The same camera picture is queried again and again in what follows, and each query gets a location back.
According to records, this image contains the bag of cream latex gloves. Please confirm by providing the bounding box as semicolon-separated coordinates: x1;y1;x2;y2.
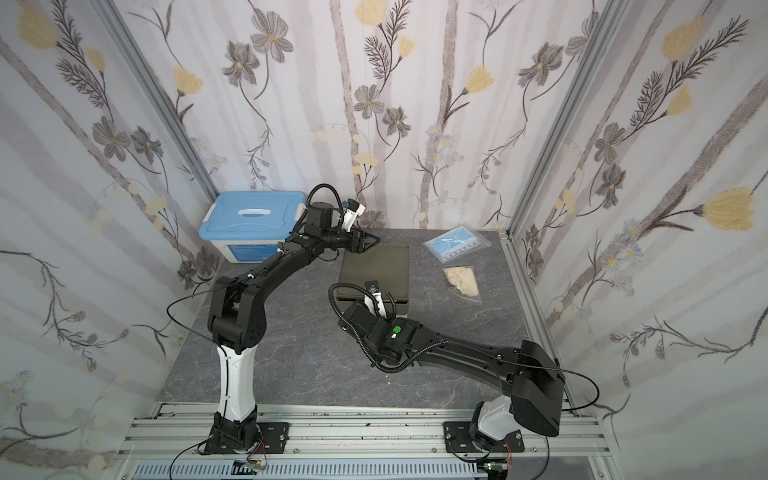
443;266;481;303

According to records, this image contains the blue lidded storage box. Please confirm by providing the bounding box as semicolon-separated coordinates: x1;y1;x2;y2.
199;191;306;263

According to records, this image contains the aluminium corner frame post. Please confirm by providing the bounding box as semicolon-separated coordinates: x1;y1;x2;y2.
89;0;219;201
505;0;631;239

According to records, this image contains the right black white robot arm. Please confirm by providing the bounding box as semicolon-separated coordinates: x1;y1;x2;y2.
336;302;565;452

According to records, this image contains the wrist white camera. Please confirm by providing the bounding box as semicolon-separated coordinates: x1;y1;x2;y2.
342;199;366;232
364;281;388;319

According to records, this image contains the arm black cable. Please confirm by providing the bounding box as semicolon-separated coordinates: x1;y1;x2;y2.
165;281;241;367
503;353;601;415

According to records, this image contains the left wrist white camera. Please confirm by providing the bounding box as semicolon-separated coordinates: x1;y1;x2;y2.
342;199;366;232

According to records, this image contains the bag of blue face masks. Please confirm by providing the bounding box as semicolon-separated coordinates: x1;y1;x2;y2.
424;225;491;263

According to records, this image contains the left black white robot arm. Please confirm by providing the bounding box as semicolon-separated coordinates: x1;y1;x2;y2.
204;199;380;454

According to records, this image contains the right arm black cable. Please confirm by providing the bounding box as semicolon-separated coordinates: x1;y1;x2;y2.
503;353;601;415

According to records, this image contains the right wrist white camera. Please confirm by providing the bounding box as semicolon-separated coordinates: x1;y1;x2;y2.
364;281;388;319

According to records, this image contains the aluminium corner frame post right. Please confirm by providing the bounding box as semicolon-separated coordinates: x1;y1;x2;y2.
505;0;631;239

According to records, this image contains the olive green drawer cabinet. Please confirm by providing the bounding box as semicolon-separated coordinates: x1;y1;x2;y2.
338;243;410;316

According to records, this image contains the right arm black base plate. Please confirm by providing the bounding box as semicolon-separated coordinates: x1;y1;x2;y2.
442;421;525;455

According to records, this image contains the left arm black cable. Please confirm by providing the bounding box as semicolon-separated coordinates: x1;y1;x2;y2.
165;281;241;367

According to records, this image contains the white slotted cable duct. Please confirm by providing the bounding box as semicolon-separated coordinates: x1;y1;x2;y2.
127;459;488;479

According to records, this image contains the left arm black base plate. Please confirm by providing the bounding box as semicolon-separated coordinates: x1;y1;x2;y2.
201;422;290;455

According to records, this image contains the aluminium corner frame post left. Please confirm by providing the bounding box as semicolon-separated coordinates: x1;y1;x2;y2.
89;0;219;201

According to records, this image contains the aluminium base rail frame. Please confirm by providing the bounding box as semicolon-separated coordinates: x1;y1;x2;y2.
107;403;620;479

